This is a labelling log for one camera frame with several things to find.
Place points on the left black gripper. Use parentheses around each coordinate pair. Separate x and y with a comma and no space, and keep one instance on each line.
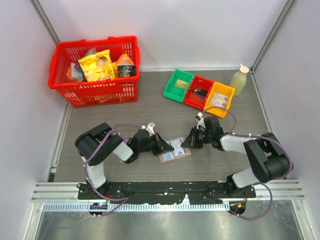
(159,143)

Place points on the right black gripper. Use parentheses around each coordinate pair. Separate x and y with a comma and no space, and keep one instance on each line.
(191,141)

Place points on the pink leather card holder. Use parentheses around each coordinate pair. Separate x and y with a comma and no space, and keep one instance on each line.
(168,156)

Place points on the white VIP credit card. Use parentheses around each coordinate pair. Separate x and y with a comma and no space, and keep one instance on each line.
(219,100)

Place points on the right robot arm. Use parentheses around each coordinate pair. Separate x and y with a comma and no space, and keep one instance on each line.
(267,159)

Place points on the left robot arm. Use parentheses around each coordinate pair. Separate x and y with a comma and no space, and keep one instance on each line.
(97,144)

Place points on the black credit card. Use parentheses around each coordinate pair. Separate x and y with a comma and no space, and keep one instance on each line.
(202,93)

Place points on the gold credit card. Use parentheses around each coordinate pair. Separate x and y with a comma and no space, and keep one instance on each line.
(181,84)

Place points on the red plastic bin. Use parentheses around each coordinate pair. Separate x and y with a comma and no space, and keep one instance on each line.
(193,100)

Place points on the green plastic bin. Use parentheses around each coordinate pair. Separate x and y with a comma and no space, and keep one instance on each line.
(176,93)

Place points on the yellow plastic bin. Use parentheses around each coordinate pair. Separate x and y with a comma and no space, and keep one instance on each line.
(224,90)

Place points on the green lotion bottle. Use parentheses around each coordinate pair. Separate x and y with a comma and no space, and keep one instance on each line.
(239,79)

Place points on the black round can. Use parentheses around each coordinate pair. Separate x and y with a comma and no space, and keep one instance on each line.
(126,70)

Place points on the orange snack packet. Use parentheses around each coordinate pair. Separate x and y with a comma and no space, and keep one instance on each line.
(124,59)

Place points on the red plastic shopping basket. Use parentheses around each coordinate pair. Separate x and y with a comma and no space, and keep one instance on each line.
(86,94)

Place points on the yellow chips bag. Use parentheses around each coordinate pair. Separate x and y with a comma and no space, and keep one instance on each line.
(97,67)

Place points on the grey small box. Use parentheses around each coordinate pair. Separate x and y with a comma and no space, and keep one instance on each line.
(74,75)

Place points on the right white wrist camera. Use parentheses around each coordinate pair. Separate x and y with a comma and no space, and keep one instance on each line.
(200,121)

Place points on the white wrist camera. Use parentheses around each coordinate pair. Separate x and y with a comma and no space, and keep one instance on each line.
(149,128)
(200,121)

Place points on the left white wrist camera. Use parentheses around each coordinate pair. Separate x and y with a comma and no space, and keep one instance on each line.
(149,128)

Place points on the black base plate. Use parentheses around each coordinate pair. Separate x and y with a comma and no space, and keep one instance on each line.
(165,192)

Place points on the white cable duct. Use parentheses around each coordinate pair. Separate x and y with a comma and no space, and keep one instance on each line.
(126,208)

